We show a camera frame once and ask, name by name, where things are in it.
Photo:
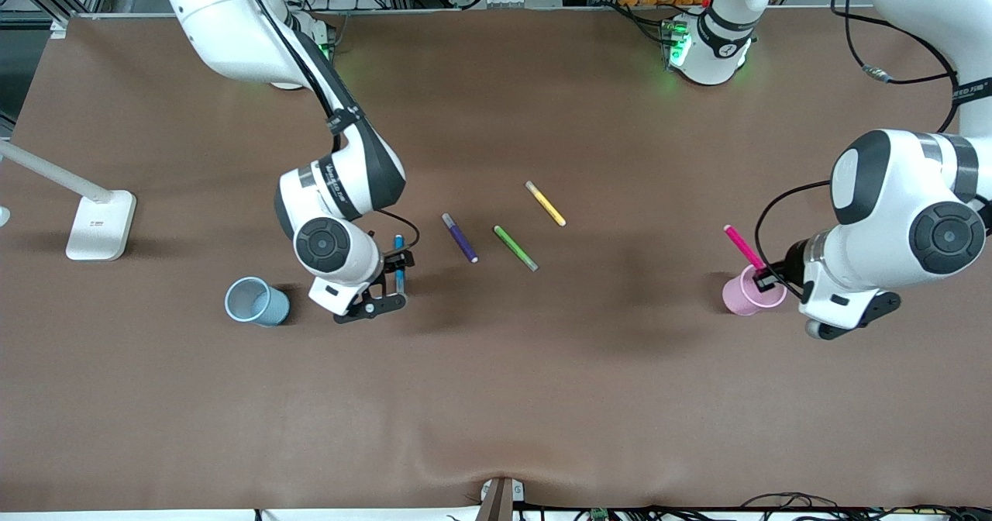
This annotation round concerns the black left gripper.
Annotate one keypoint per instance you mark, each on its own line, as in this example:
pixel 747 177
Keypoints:
pixel 793 261

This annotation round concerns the blue marker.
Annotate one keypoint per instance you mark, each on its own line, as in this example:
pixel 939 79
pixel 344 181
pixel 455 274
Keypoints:
pixel 399 242

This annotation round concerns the pink marker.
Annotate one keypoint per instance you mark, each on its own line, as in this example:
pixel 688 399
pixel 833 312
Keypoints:
pixel 742 246

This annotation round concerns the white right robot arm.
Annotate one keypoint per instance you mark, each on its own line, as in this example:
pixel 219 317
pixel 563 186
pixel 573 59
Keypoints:
pixel 232 32

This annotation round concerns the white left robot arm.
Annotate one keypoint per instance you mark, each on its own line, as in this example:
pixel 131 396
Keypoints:
pixel 891 188

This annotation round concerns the pink mesh cup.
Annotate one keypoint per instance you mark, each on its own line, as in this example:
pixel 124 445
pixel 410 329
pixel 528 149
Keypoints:
pixel 736 300

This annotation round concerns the purple marker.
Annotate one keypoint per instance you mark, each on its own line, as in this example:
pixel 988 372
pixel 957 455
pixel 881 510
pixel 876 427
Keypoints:
pixel 460 239

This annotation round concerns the green marker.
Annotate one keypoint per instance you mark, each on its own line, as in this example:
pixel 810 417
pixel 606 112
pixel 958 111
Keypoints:
pixel 515 247

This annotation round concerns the light blue mesh cup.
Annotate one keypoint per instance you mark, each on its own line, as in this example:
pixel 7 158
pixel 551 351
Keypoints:
pixel 273 309

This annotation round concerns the yellow marker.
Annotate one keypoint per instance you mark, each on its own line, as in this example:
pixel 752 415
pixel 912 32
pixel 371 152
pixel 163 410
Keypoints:
pixel 545 204

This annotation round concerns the large table cover mat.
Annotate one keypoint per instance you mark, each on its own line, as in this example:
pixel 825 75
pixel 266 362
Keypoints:
pixel 496 389

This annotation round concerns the metal table clamp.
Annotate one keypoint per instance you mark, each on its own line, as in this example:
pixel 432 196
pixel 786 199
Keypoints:
pixel 500 502

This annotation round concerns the white stand with pole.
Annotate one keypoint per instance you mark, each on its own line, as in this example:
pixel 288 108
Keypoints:
pixel 101 226

